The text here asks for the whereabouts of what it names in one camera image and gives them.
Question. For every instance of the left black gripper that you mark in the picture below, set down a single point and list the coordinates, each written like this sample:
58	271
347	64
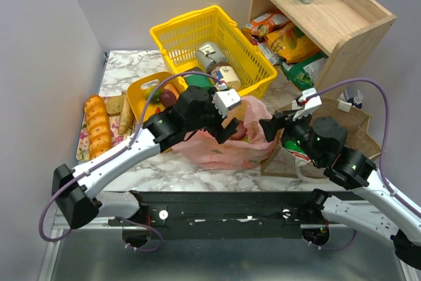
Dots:
216	124

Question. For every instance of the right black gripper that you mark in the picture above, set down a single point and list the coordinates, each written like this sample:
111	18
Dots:
284	123

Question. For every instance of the pink plastic grocery bag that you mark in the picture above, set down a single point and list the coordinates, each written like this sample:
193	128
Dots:
246	153

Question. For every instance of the green Chuba chips bag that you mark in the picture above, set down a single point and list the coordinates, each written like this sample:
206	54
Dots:
293	148

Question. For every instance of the brown burlap tote bag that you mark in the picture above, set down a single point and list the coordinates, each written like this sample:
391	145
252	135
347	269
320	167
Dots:
282	164

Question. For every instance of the red snack bag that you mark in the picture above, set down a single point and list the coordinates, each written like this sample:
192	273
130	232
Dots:
300	158

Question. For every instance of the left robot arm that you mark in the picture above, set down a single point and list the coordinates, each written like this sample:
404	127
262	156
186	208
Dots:
121	152

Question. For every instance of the green toilet paper roll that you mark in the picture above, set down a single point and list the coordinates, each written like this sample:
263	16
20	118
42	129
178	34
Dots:
197	80

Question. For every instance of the green snack bag lower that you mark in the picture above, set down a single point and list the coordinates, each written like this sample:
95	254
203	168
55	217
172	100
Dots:
304	74

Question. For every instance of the silver snack packet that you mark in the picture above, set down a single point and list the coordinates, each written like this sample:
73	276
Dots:
265	50

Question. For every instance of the toy mango green yellow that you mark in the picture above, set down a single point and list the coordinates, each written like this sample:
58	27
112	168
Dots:
155	96

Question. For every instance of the yellow snack bag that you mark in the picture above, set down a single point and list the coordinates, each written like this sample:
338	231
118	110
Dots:
291	44

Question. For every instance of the small yellow plastic bin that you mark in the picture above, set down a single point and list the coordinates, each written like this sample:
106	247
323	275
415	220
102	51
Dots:
136	94

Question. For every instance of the orange snack packet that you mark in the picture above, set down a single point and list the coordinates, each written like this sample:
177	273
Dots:
266	23

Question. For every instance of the large yellow shopping basket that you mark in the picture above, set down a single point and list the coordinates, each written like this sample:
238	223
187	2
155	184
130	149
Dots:
210	32

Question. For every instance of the toy bread slice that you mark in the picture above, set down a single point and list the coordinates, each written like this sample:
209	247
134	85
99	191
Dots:
120	105

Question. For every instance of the wooden shelf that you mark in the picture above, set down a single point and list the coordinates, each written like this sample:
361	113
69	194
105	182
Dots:
346	30

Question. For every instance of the long toy baguette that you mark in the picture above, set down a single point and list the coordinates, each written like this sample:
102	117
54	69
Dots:
98	127

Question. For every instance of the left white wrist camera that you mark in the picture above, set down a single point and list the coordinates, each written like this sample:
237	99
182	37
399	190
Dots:
225	101

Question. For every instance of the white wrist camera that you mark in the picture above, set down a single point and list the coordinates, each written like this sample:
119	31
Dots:
225	101
305	104

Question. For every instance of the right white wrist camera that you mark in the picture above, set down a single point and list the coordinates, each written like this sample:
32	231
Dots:
305	104

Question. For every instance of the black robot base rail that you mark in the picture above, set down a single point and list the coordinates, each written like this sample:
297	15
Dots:
145	216

